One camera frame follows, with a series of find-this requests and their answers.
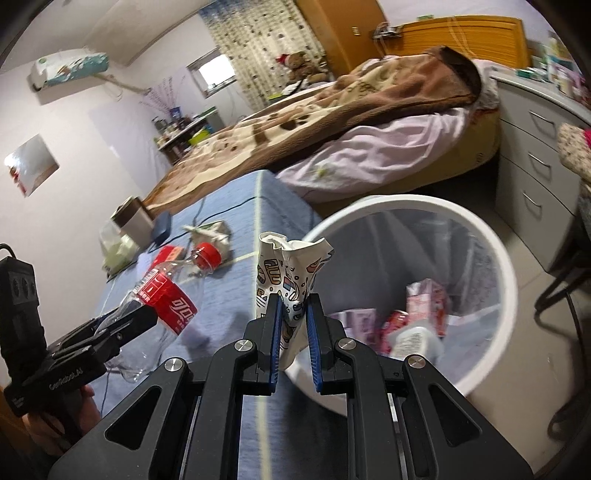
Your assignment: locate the clear plastic cola bottle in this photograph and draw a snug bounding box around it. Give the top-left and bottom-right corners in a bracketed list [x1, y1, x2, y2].
[98, 242, 222, 383]

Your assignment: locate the white blue yogurt cup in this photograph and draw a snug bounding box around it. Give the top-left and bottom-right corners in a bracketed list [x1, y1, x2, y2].
[388, 322, 444, 363]

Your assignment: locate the red cartoon drink can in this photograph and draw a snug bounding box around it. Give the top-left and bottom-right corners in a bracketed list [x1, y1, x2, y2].
[378, 310, 413, 356]

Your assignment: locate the pink milk carton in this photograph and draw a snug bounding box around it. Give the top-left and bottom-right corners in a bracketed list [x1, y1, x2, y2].
[407, 278, 449, 338]

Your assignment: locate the printed paper cup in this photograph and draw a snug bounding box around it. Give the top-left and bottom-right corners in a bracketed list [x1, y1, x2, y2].
[256, 232, 334, 370]

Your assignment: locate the white paper bag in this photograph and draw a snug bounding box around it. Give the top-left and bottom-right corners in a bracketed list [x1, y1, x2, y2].
[182, 220, 231, 262]

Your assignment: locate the white round trash bin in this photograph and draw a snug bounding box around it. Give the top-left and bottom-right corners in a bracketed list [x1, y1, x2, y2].
[304, 194, 518, 395]

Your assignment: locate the person's left hand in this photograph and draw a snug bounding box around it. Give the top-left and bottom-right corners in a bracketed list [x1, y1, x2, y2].
[22, 385, 101, 456]

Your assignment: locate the blue striped table cloth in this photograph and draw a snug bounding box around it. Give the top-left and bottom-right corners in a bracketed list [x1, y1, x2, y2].
[161, 170, 318, 479]

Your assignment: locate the tissue pack in plastic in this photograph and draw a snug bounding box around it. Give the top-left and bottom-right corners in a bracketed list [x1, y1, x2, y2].
[98, 220, 139, 277]

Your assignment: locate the red flat box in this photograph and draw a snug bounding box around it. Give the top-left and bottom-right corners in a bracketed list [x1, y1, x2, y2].
[148, 245, 186, 270]

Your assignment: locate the pink snack wrapper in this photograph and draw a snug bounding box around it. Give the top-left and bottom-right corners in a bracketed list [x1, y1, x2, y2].
[329, 308, 377, 349]

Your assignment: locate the dark blue small box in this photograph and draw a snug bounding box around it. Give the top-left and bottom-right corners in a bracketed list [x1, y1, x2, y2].
[151, 211, 172, 246]

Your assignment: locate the cluttered side shelf desk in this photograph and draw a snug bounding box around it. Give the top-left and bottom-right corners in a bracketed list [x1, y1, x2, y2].
[154, 107, 225, 165]

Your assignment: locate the grey drawer dresser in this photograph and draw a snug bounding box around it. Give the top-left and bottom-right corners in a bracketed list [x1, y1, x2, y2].
[491, 72, 590, 272]

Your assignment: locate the pink bed sheet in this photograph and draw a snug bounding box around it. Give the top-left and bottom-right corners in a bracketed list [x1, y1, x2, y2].
[276, 59, 500, 204]

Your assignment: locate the patterned window curtain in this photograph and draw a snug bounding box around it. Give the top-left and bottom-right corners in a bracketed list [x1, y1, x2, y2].
[198, 0, 325, 111]

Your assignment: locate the brown teddy bear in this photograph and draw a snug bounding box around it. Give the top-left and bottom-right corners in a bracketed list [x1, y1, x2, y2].
[276, 51, 329, 84]

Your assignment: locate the floral clothes pile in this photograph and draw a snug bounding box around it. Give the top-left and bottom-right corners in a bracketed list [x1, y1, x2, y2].
[557, 123, 591, 184]

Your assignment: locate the brown patterned blanket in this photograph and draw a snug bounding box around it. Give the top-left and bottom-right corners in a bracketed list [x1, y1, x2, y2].
[143, 46, 482, 214]

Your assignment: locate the orange wooden wardrobe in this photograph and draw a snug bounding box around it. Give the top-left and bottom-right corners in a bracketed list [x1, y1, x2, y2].
[295, 0, 386, 77]

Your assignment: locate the orange wooden headboard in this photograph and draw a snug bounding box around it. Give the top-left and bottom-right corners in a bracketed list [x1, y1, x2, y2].
[389, 15, 530, 69]

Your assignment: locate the black cable on table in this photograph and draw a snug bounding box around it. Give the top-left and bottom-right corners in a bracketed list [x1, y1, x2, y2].
[147, 195, 257, 252]

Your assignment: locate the wall poster picture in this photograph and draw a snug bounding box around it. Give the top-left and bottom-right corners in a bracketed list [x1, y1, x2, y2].
[4, 134, 59, 197]

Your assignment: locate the wall air conditioner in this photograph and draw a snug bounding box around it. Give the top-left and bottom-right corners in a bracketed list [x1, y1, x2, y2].
[30, 48, 109, 91]

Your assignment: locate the small wall window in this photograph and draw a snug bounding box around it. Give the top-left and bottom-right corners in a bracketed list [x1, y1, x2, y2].
[187, 48, 236, 98]

